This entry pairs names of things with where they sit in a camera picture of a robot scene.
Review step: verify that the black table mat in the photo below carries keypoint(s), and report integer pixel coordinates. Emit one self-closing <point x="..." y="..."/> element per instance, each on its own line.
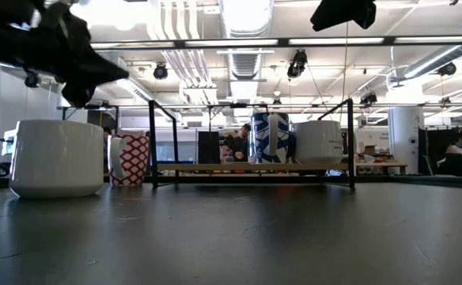
<point x="231" y="237"/>

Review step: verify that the white mug pink inside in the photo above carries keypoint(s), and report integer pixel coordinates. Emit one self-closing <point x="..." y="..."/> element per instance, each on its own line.
<point x="318" y="142"/>

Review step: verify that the black background rig frame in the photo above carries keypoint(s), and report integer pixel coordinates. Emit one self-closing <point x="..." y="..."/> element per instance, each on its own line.
<point x="63" y="112"/>

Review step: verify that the background computer monitor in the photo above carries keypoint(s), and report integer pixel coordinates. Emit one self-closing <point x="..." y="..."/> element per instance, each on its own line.
<point x="6" y="146"/>

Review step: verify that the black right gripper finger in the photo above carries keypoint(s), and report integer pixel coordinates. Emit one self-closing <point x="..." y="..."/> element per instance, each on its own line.
<point x="334" y="14"/>

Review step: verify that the black overhead bar light strips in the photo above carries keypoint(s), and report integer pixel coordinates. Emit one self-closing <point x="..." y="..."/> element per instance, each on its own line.
<point x="389" y="40"/>

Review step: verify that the black metal table frame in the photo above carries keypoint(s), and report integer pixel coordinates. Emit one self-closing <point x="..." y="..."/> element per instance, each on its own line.
<point x="413" y="179"/>

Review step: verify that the blue white patterned mug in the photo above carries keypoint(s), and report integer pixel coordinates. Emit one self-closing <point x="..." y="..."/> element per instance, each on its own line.
<point x="260" y="138"/>

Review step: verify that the black partition panel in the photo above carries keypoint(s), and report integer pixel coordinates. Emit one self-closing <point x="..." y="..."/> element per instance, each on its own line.
<point x="432" y="146"/>

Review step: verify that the white mug green inside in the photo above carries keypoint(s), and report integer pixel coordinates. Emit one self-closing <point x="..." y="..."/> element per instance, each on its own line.
<point x="57" y="158"/>

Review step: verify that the background wooden table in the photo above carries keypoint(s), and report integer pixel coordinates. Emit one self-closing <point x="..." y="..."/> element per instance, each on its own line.
<point x="389" y="164"/>

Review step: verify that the person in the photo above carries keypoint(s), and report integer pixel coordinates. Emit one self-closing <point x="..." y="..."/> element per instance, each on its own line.
<point x="458" y="148"/>
<point x="239" y="146"/>
<point x="107" y="131"/>

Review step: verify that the white round pillar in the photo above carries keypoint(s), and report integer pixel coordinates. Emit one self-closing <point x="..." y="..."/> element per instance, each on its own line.
<point x="407" y="138"/>

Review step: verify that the black ceiling spotlight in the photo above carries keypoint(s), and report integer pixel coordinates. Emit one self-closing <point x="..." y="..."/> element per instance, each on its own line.
<point x="368" y="98"/>
<point x="32" y="79"/>
<point x="160" y="72"/>
<point x="447" y="69"/>

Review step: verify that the white mug red lattice pattern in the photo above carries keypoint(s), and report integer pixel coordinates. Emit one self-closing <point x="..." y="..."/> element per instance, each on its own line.
<point x="134" y="158"/>

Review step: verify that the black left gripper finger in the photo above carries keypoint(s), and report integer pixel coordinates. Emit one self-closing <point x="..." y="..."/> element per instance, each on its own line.
<point x="78" y="95"/>
<point x="100" y="71"/>

